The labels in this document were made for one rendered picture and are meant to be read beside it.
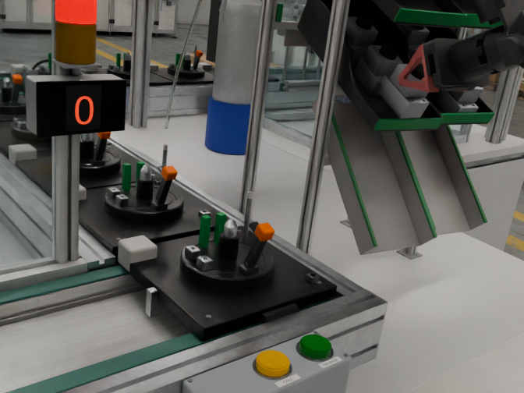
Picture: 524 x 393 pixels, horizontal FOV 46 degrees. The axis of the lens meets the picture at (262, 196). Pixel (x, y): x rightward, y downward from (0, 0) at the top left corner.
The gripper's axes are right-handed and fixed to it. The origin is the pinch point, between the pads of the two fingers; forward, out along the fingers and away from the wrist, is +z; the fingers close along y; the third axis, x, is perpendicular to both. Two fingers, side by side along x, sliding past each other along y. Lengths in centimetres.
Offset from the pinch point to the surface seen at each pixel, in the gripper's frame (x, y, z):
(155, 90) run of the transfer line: -30, -17, 128
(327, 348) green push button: 34.5, 25.0, -2.1
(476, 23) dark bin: -8.5, -13.4, -2.4
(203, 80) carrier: -35, -39, 134
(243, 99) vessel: -17, -25, 86
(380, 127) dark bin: 6.4, 4.5, 3.8
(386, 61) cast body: -4.3, -0.2, 5.2
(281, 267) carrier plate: 25.3, 17.7, 16.3
